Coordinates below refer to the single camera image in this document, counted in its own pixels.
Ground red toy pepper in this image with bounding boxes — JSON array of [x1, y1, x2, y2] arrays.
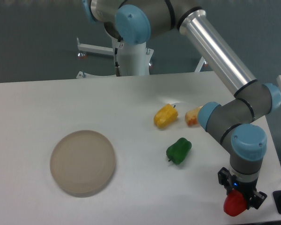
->
[[223, 189, 247, 217]]

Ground orange toy pepper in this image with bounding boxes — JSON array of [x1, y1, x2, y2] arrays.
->
[[185, 106, 202, 127]]

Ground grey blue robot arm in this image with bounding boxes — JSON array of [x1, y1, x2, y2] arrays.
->
[[82, 0, 281, 216]]

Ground green toy pepper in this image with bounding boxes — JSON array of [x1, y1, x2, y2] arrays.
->
[[166, 137, 192, 165]]

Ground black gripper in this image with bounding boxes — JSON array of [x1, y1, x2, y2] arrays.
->
[[217, 167, 267, 210]]

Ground beige round plate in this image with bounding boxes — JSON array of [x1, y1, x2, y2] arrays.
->
[[50, 130, 116, 197]]

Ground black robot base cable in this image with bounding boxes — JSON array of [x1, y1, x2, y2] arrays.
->
[[114, 37, 124, 77]]

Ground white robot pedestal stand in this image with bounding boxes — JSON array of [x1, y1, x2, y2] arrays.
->
[[75, 37, 210, 79]]

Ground yellow toy pepper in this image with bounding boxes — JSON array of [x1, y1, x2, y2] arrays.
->
[[154, 104, 178, 129]]

